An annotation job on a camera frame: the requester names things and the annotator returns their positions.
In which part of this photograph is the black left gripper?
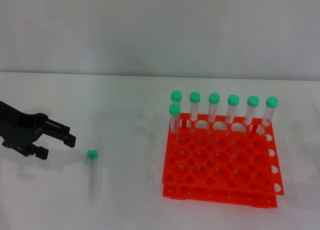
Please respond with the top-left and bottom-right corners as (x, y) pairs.
(0, 100), (77, 162)

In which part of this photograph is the green capped clear test tube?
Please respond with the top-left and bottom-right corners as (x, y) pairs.
(243, 95), (260, 134)
(258, 96), (280, 136)
(207, 92), (221, 136)
(170, 90), (183, 130)
(168, 103), (181, 147)
(86, 149), (100, 206)
(225, 94), (240, 136)
(188, 91), (202, 135)

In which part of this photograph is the orange test tube rack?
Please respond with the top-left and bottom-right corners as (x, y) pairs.
(161, 112), (285, 209)

